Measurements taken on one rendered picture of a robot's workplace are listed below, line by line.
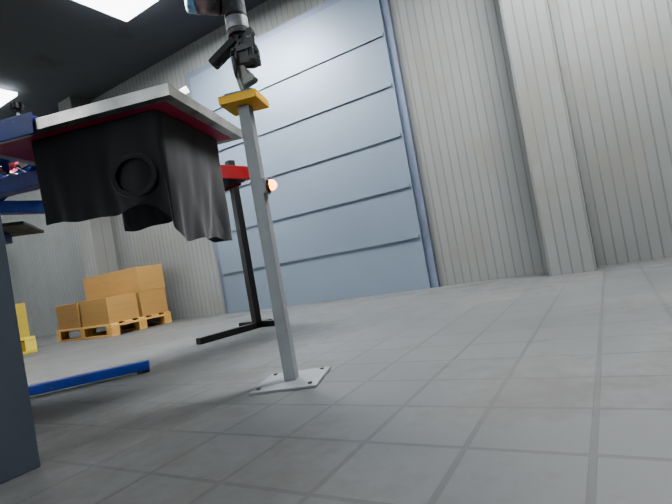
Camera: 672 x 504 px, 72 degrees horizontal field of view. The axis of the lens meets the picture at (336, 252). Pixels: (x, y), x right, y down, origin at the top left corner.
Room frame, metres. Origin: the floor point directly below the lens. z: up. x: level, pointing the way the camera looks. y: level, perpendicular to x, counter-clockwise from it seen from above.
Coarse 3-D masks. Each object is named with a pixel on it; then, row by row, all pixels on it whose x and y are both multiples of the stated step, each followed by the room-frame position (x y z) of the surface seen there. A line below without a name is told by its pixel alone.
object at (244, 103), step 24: (240, 96) 1.46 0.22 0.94; (240, 120) 1.51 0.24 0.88; (264, 192) 1.50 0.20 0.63; (264, 216) 1.51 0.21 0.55; (264, 240) 1.51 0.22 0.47; (264, 264) 1.51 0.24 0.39; (288, 336) 1.51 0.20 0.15; (288, 360) 1.51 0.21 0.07; (264, 384) 1.52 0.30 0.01; (288, 384) 1.46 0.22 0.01; (312, 384) 1.41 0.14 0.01
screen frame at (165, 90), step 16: (128, 96) 1.42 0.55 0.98; (144, 96) 1.41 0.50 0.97; (160, 96) 1.40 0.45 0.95; (176, 96) 1.44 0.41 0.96; (64, 112) 1.46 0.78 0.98; (80, 112) 1.45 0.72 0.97; (96, 112) 1.44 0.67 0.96; (112, 112) 1.45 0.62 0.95; (192, 112) 1.57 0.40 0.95; (208, 112) 1.65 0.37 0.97; (48, 128) 1.49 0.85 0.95; (224, 128) 1.79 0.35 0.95; (16, 160) 1.74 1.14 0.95
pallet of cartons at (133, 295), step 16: (112, 272) 5.40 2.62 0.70; (128, 272) 5.25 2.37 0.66; (144, 272) 5.28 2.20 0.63; (160, 272) 5.47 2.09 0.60; (96, 288) 5.61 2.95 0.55; (112, 288) 5.43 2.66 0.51; (128, 288) 5.28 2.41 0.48; (144, 288) 5.25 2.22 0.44; (160, 288) 5.44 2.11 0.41; (80, 304) 5.13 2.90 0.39; (96, 304) 4.97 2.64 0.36; (112, 304) 4.92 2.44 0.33; (128, 304) 5.07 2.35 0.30; (144, 304) 5.22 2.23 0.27; (160, 304) 5.40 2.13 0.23; (64, 320) 5.36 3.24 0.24; (80, 320) 5.16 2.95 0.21; (96, 320) 4.99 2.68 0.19; (112, 320) 4.90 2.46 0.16; (128, 320) 5.01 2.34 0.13; (144, 320) 5.17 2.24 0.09; (160, 320) 5.44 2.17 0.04; (64, 336) 5.42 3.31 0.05; (96, 336) 5.00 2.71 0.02; (112, 336) 4.84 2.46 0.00
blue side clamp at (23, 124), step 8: (0, 120) 1.50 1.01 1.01; (8, 120) 1.49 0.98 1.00; (16, 120) 1.48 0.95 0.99; (24, 120) 1.48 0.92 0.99; (32, 120) 1.48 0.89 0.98; (0, 128) 1.50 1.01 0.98; (8, 128) 1.49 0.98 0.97; (16, 128) 1.49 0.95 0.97; (24, 128) 1.48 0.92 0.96; (32, 128) 1.47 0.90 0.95; (0, 136) 1.50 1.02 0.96; (8, 136) 1.49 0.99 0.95; (16, 136) 1.49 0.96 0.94
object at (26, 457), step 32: (0, 224) 1.11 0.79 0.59; (0, 256) 1.10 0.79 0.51; (0, 288) 1.09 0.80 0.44; (0, 320) 1.09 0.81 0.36; (0, 352) 1.08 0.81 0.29; (0, 384) 1.07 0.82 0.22; (0, 416) 1.06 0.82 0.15; (32, 416) 1.12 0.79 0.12; (0, 448) 1.05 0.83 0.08; (32, 448) 1.11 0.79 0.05; (0, 480) 1.04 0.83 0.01
